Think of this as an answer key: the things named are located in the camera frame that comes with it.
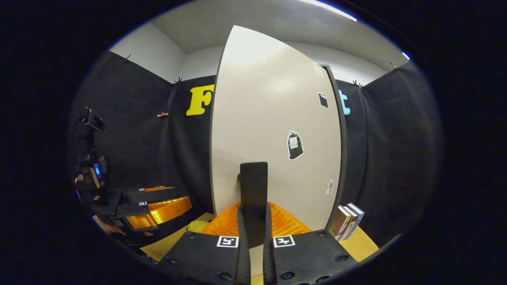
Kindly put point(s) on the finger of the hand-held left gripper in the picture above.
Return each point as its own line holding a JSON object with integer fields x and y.
{"x": 158, "y": 194}
{"x": 134, "y": 209}

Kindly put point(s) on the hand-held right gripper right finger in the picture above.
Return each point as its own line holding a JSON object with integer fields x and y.
{"x": 309, "y": 261}

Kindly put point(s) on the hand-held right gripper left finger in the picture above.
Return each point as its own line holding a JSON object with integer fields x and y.
{"x": 206, "y": 261}

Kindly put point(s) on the bumpy yellow citron fruit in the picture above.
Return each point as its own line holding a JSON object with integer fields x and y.
{"x": 197, "y": 226}

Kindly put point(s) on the book with white spine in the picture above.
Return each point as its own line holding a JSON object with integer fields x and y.
{"x": 349, "y": 223}

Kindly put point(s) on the black backdrop cloth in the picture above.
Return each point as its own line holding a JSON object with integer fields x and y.
{"x": 134, "y": 142}

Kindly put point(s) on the black cloth clip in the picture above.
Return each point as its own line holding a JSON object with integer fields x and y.
{"x": 177, "y": 81}

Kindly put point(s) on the small ceiling light panel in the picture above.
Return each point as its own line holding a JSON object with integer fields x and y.
{"x": 406, "y": 55}

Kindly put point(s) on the large ceiling light panel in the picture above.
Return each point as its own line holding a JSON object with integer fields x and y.
{"x": 332, "y": 8}

